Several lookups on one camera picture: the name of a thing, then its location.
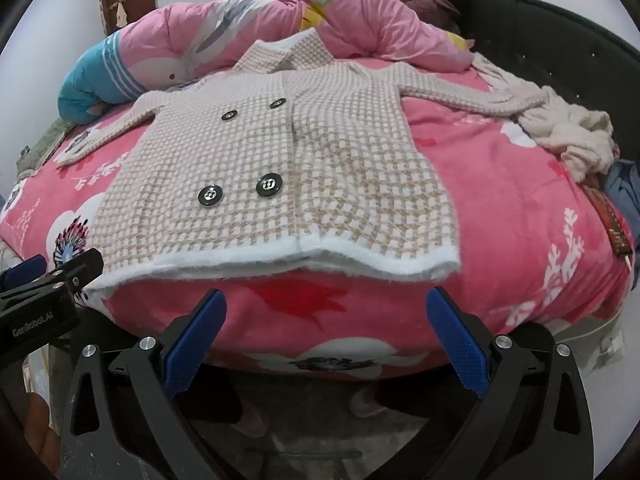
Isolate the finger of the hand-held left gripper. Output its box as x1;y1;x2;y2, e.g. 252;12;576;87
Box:
0;248;105;313
0;254;48;291

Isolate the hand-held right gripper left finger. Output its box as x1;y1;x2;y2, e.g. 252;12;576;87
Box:
60;287;246;480

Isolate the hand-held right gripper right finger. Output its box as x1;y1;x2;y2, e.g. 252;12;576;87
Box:
425;286;596;480

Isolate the beige white checked coat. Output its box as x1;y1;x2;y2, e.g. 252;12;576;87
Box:
54;30;546;293

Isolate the pink slipper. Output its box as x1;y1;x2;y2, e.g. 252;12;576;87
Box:
347;382;396;413

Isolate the grey patterned mattress pad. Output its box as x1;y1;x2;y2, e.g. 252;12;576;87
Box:
15;120;71;181

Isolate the pink floral blanket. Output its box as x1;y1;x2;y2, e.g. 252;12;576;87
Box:
0;57;636;386

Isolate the blue clothing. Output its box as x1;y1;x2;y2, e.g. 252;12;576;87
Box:
602;159;640;241

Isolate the cream fuzzy cloth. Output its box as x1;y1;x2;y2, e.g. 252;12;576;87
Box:
470;52;616;183

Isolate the black padded headboard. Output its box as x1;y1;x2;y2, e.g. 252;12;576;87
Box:
450;0;640;166

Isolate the pink printed quilt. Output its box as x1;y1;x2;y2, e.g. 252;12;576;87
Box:
56;0;473;126

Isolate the white wall socket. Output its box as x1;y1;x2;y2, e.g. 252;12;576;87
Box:
600;332;626;356

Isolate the brown patterned strap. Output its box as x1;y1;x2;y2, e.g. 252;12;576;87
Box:
582;185;635;261

